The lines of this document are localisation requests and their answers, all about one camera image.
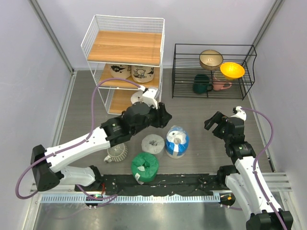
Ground grey paper towel roll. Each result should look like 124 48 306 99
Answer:
141 134 165 159

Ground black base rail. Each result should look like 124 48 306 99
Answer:
83 173 228 196

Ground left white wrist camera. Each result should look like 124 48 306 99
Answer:
138 85 158 109

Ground blue white plastic-wrapped roll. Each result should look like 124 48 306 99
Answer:
165 126 189 159

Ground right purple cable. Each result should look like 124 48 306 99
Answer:
220 107 288 230

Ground white wire wooden shelf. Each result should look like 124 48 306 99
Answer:
81 14 165 115

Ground grey ribbed mug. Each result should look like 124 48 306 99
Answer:
104 143 128 163

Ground pink mug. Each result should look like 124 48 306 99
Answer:
213 70 232 91

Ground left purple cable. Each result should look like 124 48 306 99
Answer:
15 78 147 208

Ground yellow bowl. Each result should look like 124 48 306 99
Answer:
220 62 245 80

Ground dark green mug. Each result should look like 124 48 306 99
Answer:
192 74 213 94

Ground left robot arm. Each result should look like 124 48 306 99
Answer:
30 102 172 192

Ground white roll blue wrapper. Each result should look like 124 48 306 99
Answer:
130 91 143 104

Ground black wire rack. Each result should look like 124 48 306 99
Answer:
172 43 257 100

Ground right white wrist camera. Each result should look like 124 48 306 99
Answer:
231 106 247 121

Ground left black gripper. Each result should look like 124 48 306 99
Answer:
131 101 173 136

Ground brown paper roll with cartoon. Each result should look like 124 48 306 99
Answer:
131 65 154 83

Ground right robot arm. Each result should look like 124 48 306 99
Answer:
204 106 294 230

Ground slotted cable duct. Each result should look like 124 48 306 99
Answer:
40 193 220 204

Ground purple cable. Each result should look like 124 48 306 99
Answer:
220 107 288 230
15 78 147 208

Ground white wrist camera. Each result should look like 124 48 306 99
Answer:
231 106 247 121
138 85 158 109

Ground green wrapped paper roll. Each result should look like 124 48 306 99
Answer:
131 152 159 184

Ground brown glass bowl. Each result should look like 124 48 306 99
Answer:
199 50 224 71

